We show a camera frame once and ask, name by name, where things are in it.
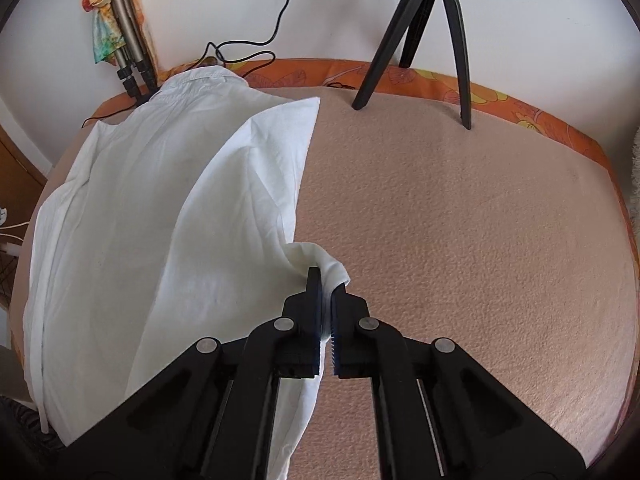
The pink fleece blanket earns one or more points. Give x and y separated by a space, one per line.
450 260

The white shirt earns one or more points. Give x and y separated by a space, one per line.
150 210

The wooden nightstand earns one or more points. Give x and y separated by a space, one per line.
20 170

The grey folded tripod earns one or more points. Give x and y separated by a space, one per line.
131 45

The black mini tripod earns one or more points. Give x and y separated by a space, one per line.
380 60

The dark patterned clothing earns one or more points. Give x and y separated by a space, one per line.
20 420

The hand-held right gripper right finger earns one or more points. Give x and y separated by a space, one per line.
345 330

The colourful patterned scarf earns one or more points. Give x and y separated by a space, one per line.
105 35

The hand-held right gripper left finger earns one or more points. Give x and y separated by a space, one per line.
310 320

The orange floral bedsheet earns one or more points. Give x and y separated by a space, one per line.
300 72

